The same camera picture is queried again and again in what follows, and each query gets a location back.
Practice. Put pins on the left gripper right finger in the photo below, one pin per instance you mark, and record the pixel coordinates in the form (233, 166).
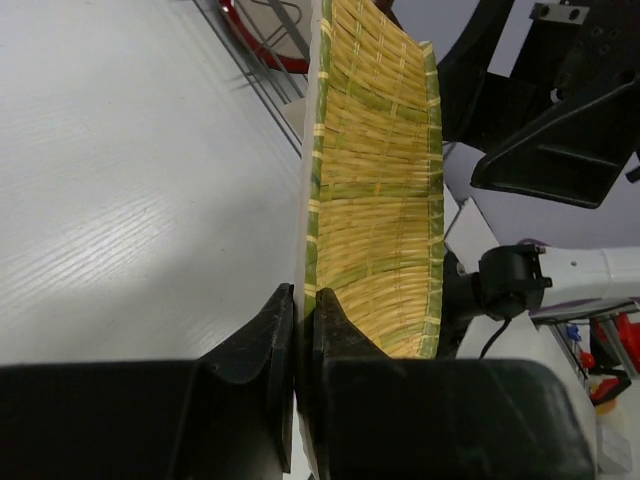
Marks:
(364, 415)

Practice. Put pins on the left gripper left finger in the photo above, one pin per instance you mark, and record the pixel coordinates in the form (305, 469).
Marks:
(225, 415)

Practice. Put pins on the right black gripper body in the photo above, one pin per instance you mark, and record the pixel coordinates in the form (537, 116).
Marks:
(570, 47)

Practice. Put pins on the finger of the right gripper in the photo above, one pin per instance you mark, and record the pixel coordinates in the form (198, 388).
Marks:
(574, 152)

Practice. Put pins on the bamboo pattern square plate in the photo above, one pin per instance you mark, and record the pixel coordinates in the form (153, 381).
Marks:
(371, 222)

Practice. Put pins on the red rimmed pink plate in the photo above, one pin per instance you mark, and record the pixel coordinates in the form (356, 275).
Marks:
(277, 32)

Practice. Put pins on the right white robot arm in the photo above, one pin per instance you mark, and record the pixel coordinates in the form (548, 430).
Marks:
(551, 285)

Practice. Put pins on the black wire dish rack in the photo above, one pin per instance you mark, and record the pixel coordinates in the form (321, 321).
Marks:
(281, 93)

